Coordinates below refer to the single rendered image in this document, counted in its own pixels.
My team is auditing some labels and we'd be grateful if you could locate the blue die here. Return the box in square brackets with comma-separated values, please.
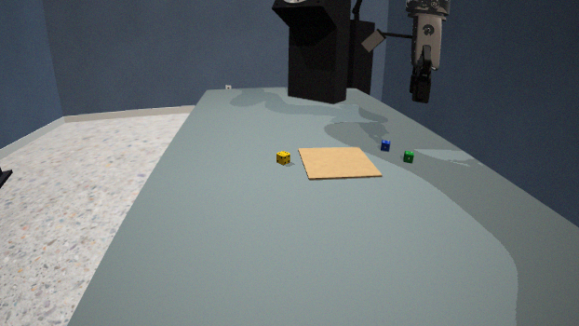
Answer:
[381, 141, 390, 152]

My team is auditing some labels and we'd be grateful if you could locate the tan mat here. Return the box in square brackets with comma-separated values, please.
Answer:
[298, 147, 383, 180]

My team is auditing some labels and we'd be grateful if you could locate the green die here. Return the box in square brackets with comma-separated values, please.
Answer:
[404, 151, 414, 163]

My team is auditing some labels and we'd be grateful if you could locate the yellow die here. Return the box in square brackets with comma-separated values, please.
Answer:
[276, 151, 290, 165]

